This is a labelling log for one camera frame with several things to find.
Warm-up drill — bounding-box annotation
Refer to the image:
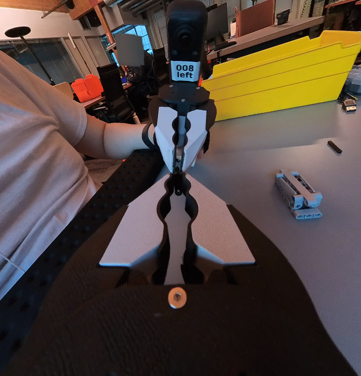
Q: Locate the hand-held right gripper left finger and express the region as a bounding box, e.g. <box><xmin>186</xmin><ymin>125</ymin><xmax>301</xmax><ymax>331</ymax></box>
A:
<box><xmin>99</xmin><ymin>173</ymin><xmax>173</xmax><ymax>285</ymax></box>

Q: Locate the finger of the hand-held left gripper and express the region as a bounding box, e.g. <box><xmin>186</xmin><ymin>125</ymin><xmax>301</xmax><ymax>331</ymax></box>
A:
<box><xmin>154</xmin><ymin>106</ymin><xmax>179</xmax><ymax>174</ymax></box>
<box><xmin>180</xmin><ymin>109</ymin><xmax>209</xmax><ymax>173</ymax></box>

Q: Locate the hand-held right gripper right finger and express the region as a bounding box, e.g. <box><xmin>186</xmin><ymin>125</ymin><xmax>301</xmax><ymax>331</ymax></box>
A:
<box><xmin>184</xmin><ymin>173</ymin><xmax>256</xmax><ymax>285</ymax></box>

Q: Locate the black brick axle piece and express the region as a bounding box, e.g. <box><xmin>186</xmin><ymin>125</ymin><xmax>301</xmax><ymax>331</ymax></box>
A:
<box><xmin>173</xmin><ymin>147</ymin><xmax>184</xmax><ymax>196</ymax></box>

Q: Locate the person's left forearm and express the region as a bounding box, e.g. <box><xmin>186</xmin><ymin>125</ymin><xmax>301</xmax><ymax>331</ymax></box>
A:
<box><xmin>75</xmin><ymin>119</ymin><xmax>148</xmax><ymax>161</ymax></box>

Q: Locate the grey background desk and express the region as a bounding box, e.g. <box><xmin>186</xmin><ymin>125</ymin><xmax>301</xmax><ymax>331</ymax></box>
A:
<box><xmin>207</xmin><ymin>15</ymin><xmax>327</xmax><ymax>61</ymax></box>

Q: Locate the black monitor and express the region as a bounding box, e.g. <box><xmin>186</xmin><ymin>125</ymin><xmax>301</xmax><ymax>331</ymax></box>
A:
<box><xmin>206</xmin><ymin>2</ymin><xmax>230</xmax><ymax>42</ymax></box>

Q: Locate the black perforated board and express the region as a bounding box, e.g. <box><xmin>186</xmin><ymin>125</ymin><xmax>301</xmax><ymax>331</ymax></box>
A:
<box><xmin>0</xmin><ymin>148</ymin><xmax>170</xmax><ymax>332</ymax></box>

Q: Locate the black office chair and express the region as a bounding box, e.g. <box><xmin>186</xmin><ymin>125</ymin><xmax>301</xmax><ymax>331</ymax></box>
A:
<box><xmin>96</xmin><ymin>62</ymin><xmax>137</xmax><ymax>123</ymax></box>

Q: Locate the long yellow plastic bin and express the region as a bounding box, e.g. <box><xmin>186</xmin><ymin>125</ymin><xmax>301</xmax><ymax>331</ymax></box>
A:
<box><xmin>211</xmin><ymin>30</ymin><xmax>361</xmax><ymax>80</ymax></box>
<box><xmin>201</xmin><ymin>72</ymin><xmax>354</xmax><ymax>122</ymax></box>
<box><xmin>203</xmin><ymin>53</ymin><xmax>361</xmax><ymax>99</ymax></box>

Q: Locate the orange bag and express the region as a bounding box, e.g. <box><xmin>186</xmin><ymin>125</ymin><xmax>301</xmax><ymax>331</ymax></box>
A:
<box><xmin>71</xmin><ymin>74</ymin><xmax>104</xmax><ymax>102</ymax></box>

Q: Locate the grey brick assembly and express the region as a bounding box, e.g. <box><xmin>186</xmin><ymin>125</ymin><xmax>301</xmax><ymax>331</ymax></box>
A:
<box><xmin>275</xmin><ymin>169</ymin><xmax>324</xmax><ymax>220</ymax></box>

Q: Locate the black floor lamp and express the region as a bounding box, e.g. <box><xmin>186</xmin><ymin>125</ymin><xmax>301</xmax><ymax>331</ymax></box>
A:
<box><xmin>4</xmin><ymin>26</ymin><xmax>55</xmax><ymax>85</ymax></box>

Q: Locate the grey blue brick pile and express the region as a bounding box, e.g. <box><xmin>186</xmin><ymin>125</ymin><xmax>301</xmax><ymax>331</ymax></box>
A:
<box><xmin>343</xmin><ymin>65</ymin><xmax>361</xmax><ymax>96</ymax></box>

